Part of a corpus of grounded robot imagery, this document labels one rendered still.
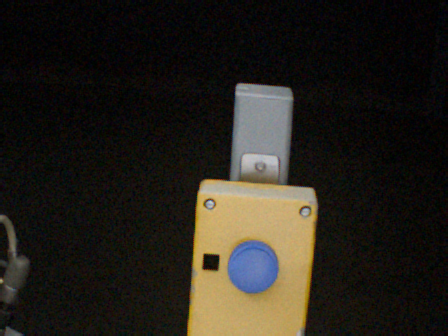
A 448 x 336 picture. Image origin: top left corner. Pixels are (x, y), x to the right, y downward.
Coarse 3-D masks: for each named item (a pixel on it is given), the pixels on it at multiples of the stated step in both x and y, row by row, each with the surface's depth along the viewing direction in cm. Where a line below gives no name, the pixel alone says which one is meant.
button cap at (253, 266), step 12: (240, 252) 117; (252, 252) 117; (264, 252) 117; (228, 264) 118; (240, 264) 117; (252, 264) 117; (264, 264) 117; (276, 264) 117; (240, 276) 118; (252, 276) 118; (264, 276) 118; (276, 276) 118; (240, 288) 118; (252, 288) 118; (264, 288) 118
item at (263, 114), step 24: (240, 96) 121; (264, 96) 120; (288, 96) 120; (240, 120) 121; (264, 120) 121; (288, 120) 121; (240, 144) 122; (264, 144) 122; (288, 144) 122; (240, 168) 123; (288, 168) 123
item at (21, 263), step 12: (12, 252) 253; (0, 264) 255; (12, 264) 252; (24, 264) 253; (0, 276) 257; (12, 276) 253; (24, 276) 253; (0, 288) 256; (12, 288) 254; (0, 300) 259; (12, 300) 255
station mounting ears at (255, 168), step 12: (252, 156) 122; (264, 156) 122; (276, 156) 122; (252, 168) 122; (264, 168) 122; (276, 168) 122; (240, 180) 123; (252, 180) 122; (264, 180) 122; (276, 180) 122
